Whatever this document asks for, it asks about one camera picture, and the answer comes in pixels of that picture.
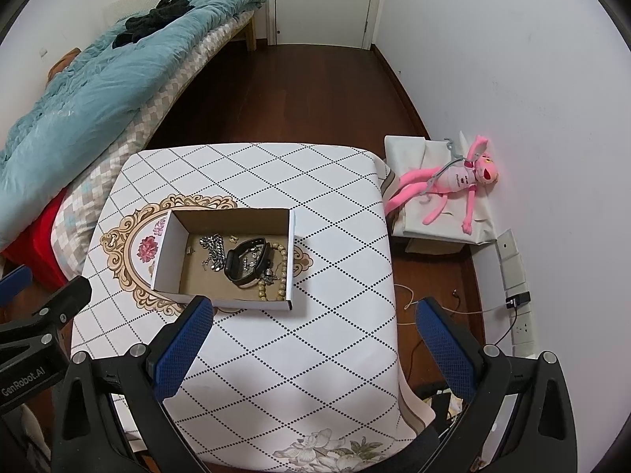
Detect white door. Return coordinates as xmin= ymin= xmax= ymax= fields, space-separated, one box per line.
xmin=273 ymin=0 xmax=386 ymax=50

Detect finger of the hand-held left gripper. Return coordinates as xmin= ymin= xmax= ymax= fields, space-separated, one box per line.
xmin=0 ymin=276 xmax=93 ymax=352
xmin=0 ymin=264 xmax=32 ymax=309

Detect thick silver chain bracelet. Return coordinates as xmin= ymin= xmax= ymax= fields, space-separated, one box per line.
xmin=198 ymin=233 xmax=229 ymax=272

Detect grey clothes hanger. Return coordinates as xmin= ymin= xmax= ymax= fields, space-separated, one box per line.
xmin=424 ymin=137 xmax=477 ymax=203

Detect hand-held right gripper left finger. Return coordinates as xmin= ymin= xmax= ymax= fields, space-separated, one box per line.
xmin=52 ymin=296 xmax=215 ymax=473

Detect black cable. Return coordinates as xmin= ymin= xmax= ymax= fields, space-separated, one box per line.
xmin=487 ymin=307 xmax=519 ymax=352

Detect wooden bead bracelet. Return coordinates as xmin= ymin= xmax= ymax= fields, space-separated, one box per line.
xmin=255 ymin=241 xmax=289 ymax=303

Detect black smart watch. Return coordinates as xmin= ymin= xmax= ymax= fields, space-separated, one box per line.
xmin=223 ymin=237 xmax=273 ymax=288

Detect light blue duvet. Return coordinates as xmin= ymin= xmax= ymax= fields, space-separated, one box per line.
xmin=0 ymin=0 xmax=270 ymax=253

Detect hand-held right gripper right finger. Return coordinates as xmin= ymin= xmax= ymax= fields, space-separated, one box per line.
xmin=415 ymin=297 xmax=579 ymax=473

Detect brown pillow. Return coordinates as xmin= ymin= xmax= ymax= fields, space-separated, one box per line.
xmin=46 ymin=47 xmax=82 ymax=82

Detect red cloth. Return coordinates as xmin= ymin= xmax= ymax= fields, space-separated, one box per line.
xmin=0 ymin=191 xmax=68 ymax=289

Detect black clothes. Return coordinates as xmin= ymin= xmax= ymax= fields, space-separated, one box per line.
xmin=112 ymin=0 xmax=196 ymax=50

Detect white diamond-pattern tablecloth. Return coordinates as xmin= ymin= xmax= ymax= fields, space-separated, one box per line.
xmin=70 ymin=142 xmax=426 ymax=473

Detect white wall socket strip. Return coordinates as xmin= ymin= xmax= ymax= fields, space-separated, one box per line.
xmin=495 ymin=229 xmax=538 ymax=356

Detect beige cable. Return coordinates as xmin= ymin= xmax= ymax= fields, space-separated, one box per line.
xmin=393 ymin=283 xmax=510 ymax=327

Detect wooden bed leg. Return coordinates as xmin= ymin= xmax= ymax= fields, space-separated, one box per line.
xmin=241 ymin=12 xmax=258 ymax=52

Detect cardboard box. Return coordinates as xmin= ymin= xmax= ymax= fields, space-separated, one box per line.
xmin=150 ymin=207 xmax=297 ymax=313

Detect pink plush toy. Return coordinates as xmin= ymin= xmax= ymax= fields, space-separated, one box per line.
xmin=384 ymin=134 xmax=502 ymax=234

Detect checkered bed sheet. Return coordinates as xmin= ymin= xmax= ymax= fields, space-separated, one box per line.
xmin=49 ymin=19 xmax=248 ymax=287

